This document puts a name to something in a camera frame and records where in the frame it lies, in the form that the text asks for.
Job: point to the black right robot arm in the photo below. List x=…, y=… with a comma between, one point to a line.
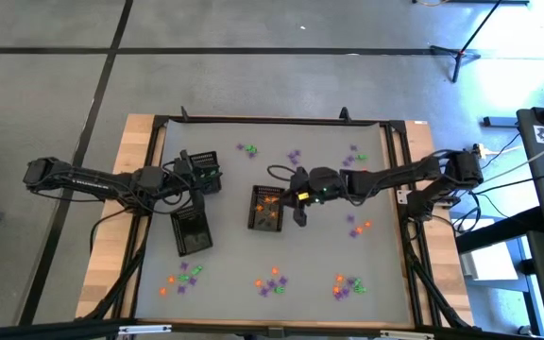
x=395, y=175

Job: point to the grey table mat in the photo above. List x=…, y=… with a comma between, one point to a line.
x=300, y=255

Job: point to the black metal table frame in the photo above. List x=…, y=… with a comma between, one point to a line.
x=160, y=121

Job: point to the black plastic slotted basket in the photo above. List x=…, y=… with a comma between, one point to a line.
x=261, y=225
x=192, y=233
x=210, y=159

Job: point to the white box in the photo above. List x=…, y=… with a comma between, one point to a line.
x=487, y=262

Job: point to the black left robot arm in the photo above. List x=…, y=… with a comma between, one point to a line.
x=92, y=181

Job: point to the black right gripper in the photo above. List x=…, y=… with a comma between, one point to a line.
x=324, y=181

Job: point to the black frame clamp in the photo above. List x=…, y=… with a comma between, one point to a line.
x=345, y=114
x=185, y=114

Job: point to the black tripod stand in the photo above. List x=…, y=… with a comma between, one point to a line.
x=458, y=56

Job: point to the white power strip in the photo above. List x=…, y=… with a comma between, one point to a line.
x=479, y=151

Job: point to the black desk leg bar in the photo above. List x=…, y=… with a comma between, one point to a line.
x=498, y=231

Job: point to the silver metal bracket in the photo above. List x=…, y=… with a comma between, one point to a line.
x=406, y=334
x=144, y=329

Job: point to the black rig beam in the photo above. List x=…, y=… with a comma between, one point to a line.
x=40, y=331

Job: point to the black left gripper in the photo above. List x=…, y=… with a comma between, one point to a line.
x=186, y=175

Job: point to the white bracket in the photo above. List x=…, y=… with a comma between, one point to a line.
x=401, y=196

